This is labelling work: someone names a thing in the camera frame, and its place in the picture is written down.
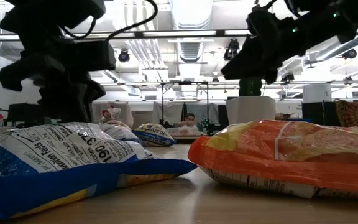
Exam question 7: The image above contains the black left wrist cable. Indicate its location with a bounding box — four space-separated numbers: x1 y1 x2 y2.
59 0 158 41

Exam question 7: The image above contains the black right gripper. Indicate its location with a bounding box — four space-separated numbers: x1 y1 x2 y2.
221 21 310 85

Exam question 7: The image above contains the dark green background robot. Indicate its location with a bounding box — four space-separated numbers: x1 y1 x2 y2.
199 116 222 136

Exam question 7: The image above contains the person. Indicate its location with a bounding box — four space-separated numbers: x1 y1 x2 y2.
178 112 200 128

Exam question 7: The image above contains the blue ramen packet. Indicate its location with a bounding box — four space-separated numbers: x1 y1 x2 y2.
0 121 198 220
132 123 177 147

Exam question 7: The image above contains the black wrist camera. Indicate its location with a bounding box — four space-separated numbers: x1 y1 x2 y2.
246 3 288 35
56 39 117 72

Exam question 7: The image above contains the black light bar frame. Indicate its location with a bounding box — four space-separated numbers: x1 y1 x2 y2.
0 29 358 41

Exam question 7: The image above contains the black background rig frame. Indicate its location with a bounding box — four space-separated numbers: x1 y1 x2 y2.
159 80 211 125

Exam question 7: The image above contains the black aluminium table frame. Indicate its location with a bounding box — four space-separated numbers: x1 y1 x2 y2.
174 136 198 144

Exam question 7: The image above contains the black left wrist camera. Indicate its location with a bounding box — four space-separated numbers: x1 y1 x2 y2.
56 39 117 72

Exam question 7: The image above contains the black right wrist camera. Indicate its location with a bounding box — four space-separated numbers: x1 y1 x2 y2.
246 3 288 35

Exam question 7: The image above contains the white hexagonal plant pot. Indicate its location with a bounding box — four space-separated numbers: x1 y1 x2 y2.
225 95 277 126

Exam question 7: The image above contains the orange ramen packet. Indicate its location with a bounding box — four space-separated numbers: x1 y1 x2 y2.
187 119 358 200

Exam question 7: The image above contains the silver ventilation duct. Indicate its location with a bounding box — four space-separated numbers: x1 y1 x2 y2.
169 0 214 99
314 33 358 62

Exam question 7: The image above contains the black partition panel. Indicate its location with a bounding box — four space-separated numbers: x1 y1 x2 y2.
301 101 337 127

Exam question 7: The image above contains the orange patterned tapestry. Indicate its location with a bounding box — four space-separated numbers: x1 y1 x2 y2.
335 99 358 139

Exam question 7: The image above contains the white column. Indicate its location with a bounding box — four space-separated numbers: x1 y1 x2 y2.
302 83 333 103

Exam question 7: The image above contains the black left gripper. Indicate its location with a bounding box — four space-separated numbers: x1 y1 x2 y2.
0 52 106 123

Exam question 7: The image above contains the grey cloth cover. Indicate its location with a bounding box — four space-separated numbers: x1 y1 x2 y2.
152 101 183 127

